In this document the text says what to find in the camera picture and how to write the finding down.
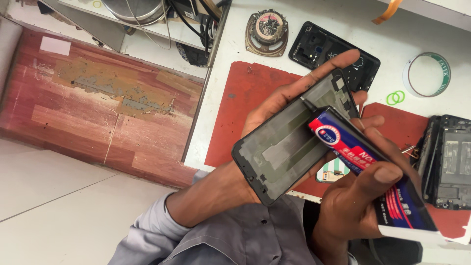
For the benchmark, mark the person's right hand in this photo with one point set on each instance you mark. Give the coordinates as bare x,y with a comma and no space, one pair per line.
346,213

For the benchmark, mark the person's left hand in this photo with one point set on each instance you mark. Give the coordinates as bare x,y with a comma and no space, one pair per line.
279,99

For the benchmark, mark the black phone frame with display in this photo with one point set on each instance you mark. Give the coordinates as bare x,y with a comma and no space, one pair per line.
279,147

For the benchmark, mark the blue red glue tube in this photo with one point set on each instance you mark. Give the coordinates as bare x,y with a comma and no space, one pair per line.
404,209

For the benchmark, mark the red work mat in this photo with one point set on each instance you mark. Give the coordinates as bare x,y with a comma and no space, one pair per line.
401,125
243,110

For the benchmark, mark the black phone back housing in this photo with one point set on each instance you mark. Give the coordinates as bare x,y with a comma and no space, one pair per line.
316,48

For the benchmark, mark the round loudspeaker with magnet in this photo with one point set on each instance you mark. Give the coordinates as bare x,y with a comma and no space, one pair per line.
266,29

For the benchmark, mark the metal clip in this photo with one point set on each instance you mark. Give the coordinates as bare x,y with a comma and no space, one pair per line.
410,150

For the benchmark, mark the black phone display panel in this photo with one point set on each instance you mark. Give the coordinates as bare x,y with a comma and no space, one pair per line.
427,154

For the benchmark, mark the green rubber band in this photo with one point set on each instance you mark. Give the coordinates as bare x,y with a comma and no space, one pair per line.
404,96
387,98

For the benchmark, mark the person's gray shirt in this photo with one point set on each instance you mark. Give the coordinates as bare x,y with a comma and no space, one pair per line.
239,243

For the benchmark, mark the black phone midframe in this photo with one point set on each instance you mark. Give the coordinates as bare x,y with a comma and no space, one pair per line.
456,158

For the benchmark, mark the orange flex ribbon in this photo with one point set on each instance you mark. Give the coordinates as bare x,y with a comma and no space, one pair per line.
386,13

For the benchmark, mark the white shelf with clutter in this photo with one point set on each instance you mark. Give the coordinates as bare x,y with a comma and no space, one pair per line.
147,22

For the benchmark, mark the clear tape roll green core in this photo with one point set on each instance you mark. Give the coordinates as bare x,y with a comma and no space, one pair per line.
444,73

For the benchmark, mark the white raised ledge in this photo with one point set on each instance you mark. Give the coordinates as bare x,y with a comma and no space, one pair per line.
441,11

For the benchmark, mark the white paper piece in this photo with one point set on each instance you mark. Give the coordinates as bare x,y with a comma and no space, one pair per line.
55,46

